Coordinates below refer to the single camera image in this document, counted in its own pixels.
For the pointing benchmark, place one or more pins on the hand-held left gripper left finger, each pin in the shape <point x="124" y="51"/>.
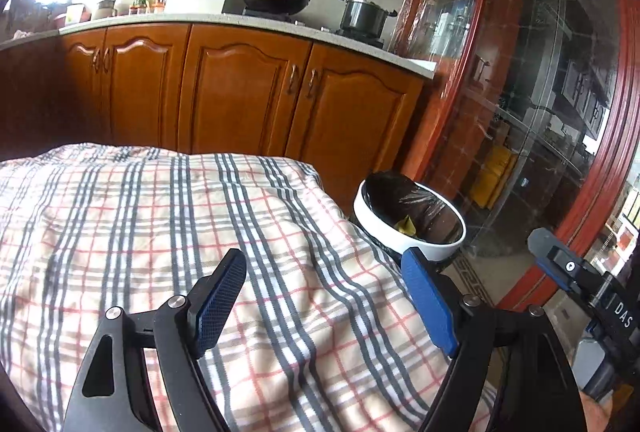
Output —
<point x="215" y="307"/>

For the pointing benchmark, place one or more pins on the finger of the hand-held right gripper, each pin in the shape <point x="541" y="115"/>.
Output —
<point x="542" y="242"/>
<point x="555" y="274"/>

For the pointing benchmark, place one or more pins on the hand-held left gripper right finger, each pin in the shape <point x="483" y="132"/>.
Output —
<point x="430" y="302"/>

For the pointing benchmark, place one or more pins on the white round trash bin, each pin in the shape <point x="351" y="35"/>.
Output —
<point x="400" y="242"/>

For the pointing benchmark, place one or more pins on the black plastic bin bag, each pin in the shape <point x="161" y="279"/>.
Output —
<point x="395" y="197"/>

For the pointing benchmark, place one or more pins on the person's right hand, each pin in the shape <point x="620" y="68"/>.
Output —
<point x="607" y="417"/>

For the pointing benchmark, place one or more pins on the yellow crumpled wrapper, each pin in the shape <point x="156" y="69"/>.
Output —
<point x="406" y="227"/>

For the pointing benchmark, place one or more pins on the yellow slatted object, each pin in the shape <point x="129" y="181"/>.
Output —
<point x="495" y="177"/>

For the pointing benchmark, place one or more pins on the plaid checked cloth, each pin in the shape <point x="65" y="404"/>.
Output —
<point x="175" y="237"/>

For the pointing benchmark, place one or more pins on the red framed glass door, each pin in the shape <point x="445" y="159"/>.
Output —
<point x="550" y="86"/>

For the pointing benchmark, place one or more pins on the wooden cabinet door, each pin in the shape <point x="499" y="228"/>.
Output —
<point x="82" y="86"/>
<point x="145" y="86"/>
<point x="350" y="111"/>
<point x="240" y="91"/>

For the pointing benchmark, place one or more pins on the white stone countertop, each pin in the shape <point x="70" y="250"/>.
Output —
<point x="200" y="19"/>

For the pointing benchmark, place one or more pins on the steel cooking pot with lid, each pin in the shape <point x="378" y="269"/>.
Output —
<point x="362" y="16"/>

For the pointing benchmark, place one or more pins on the black gas stove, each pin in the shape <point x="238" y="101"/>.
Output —
<point x="310" y="24"/>

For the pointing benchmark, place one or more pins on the lidded metal jar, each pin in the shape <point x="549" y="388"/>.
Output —
<point x="105" y="9"/>

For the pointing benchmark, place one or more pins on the white cup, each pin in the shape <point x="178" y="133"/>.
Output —
<point x="75" y="14"/>

